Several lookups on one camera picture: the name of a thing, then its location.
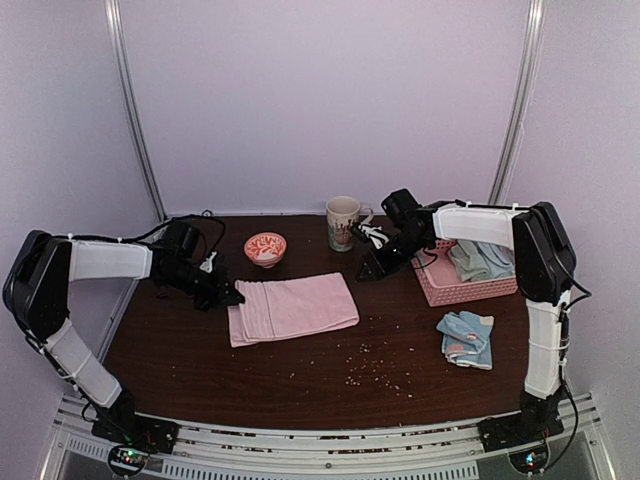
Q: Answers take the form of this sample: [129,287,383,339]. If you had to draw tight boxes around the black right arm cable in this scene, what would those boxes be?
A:
[542,269,596,471]

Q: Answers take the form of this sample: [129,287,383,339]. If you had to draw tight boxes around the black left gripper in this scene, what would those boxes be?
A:
[162,261,244,311]

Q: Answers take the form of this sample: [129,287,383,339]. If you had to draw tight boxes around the red and white patterned bowl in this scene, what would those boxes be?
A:
[244,232,287,269]

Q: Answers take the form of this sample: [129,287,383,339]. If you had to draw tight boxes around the white mug with coral pattern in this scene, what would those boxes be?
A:
[325,196,374,253]

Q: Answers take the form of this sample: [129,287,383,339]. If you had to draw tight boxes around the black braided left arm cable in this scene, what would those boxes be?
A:
[119,213,226,256]

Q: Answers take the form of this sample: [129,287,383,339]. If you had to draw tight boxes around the aluminium front rail frame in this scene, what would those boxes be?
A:
[39,394,616,480]

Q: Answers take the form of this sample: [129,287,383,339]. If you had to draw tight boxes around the aluminium corner post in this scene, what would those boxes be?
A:
[104,0,167,220]
[488,0,546,204]

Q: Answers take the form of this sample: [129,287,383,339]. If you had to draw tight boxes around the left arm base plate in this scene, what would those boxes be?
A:
[91,415,179,454]

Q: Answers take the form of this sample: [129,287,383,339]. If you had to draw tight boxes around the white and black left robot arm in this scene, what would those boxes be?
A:
[2,215,245,444]

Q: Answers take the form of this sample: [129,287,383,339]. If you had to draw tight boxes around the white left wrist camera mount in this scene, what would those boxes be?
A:
[199,251,218,274]

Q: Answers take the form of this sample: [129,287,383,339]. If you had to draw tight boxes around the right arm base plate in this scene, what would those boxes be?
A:
[477,412,564,453]

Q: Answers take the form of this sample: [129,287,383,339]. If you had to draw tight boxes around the grey-green folded towel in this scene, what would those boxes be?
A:
[448,240,489,282]

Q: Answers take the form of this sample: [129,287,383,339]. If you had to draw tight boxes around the blue patterned crumpled cloth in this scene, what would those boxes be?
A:
[436,311,494,371]

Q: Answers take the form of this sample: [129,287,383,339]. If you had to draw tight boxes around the round circuit board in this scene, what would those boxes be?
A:
[508,444,550,476]
[107,445,150,478]

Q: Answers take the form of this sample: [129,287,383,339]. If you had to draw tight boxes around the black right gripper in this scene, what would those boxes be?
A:
[356,229,430,282]

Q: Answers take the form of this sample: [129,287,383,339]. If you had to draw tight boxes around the pink perforated plastic basket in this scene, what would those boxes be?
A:
[411,240,518,307]

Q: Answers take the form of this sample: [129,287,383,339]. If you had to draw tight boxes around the aluminium left corner post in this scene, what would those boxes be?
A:
[104,0,167,220]

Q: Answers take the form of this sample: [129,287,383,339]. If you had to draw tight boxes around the aluminium right corner post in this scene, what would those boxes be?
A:
[488,0,546,204]

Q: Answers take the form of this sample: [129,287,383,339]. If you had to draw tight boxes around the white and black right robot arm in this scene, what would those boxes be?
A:
[351,189,576,442]

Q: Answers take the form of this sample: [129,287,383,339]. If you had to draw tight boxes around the large pink towel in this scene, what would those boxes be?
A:
[228,272,360,348]

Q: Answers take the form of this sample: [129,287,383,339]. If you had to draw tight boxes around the right round circuit board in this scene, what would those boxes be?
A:
[508,444,550,476]

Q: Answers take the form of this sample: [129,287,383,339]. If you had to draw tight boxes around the light blue folded towel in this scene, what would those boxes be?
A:
[475,242,515,279]

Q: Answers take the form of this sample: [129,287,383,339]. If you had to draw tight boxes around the left round circuit board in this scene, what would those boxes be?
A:
[107,445,150,478]

